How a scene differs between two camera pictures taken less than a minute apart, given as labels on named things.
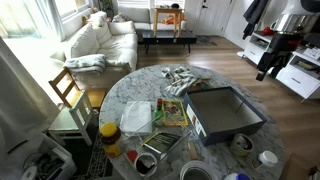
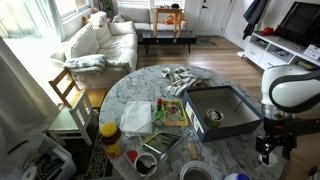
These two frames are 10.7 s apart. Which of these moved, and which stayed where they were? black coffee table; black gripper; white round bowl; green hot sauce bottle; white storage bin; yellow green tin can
Moved: black gripper; yellow green tin can
Stayed: white round bowl; green hot sauce bottle; white storage bin; black coffee table
